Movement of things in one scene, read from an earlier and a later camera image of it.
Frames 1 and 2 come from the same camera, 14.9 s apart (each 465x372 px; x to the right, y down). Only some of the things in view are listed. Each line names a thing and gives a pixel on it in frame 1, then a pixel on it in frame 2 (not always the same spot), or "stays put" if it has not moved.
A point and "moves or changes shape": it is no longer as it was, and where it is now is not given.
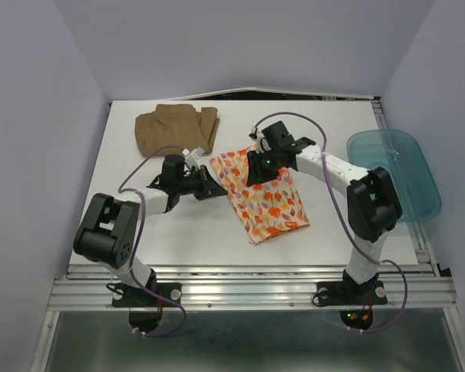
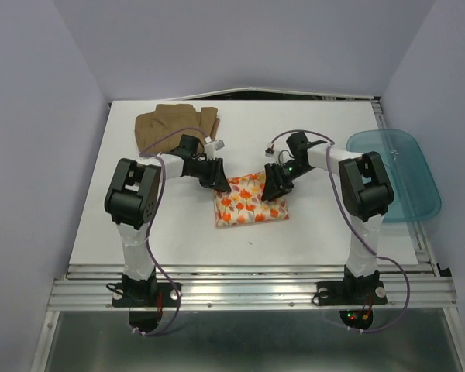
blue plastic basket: x=403 y=153 stays put
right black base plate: x=351 y=293 stays put
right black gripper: x=256 y=173 → x=275 y=184
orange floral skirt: x=265 y=209 moves or changes shape
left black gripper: x=211 y=187 → x=217 y=178
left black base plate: x=146 y=321 stays put
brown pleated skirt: x=172 y=128 stays put
